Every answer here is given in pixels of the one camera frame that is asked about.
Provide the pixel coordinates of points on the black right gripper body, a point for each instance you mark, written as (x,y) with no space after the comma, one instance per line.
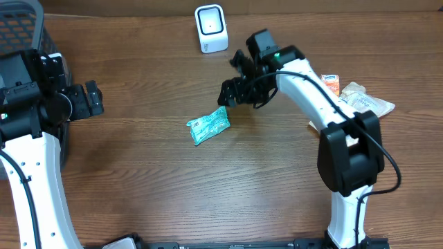
(248,92)

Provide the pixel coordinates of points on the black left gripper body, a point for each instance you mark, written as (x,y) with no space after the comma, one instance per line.
(80,104)

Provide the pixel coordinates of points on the teal snack packet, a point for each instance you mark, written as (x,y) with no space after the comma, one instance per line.
(206,127)

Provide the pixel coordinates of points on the orange snack packet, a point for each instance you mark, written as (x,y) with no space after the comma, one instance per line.
(332,82)

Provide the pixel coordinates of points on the white pouch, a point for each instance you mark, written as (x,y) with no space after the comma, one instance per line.
(355,95)

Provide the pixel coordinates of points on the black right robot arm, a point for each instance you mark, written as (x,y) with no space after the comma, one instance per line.
(349,158)

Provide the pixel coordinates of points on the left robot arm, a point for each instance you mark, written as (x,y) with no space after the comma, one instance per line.
(33,165)

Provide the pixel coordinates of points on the white barcode scanner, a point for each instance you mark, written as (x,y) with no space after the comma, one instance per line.
(211,28)

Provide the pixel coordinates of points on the grey plastic mesh basket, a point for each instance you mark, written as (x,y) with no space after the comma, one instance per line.
(20,27)

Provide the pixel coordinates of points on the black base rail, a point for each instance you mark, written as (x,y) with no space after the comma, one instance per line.
(295,244)

